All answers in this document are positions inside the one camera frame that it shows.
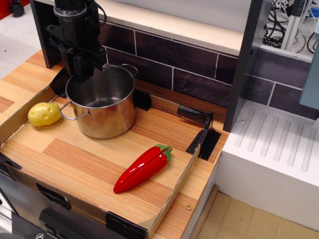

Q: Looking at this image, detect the yellow toy potato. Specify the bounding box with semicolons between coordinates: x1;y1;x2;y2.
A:
27;102;61;126

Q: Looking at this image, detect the black caster wheel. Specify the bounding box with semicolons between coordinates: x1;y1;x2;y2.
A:
8;0;24;17

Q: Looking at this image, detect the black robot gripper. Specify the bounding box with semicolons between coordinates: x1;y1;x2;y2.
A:
46;15;107;83

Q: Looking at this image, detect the cardboard fence with black tape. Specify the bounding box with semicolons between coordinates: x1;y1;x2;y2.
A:
0;64;222;239

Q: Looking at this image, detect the white ribbed drainboard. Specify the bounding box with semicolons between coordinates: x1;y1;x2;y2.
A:
216;101;319;230

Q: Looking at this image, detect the black cable bundle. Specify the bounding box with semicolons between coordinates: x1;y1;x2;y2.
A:
263;0;319;53

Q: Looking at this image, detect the dark grey shelf frame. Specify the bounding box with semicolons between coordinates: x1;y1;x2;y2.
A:
29;0;265;133

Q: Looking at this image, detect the stainless steel pot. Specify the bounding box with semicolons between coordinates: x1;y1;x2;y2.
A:
65;64;138;138

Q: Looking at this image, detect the red toy chili pepper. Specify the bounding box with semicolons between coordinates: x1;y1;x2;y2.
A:
113;144;173;194

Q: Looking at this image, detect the brass screw in table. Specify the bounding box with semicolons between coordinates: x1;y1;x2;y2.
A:
185;205;192;211

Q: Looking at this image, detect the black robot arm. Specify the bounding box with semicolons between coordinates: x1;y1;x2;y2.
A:
46;0;108;83

